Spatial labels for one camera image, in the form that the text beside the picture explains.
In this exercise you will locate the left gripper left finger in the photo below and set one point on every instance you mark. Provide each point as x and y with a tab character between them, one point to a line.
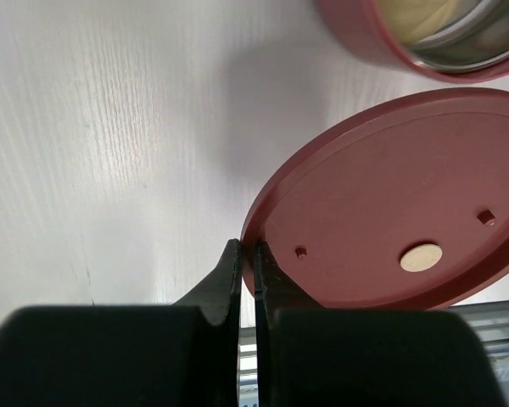
180	354

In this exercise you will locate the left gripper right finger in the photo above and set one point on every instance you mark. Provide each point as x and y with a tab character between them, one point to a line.
308	355

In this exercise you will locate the pink steel bowl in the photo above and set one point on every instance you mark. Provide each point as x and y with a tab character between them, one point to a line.
450	41

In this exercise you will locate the dark red lid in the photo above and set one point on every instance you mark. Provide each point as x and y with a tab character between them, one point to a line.
404	205

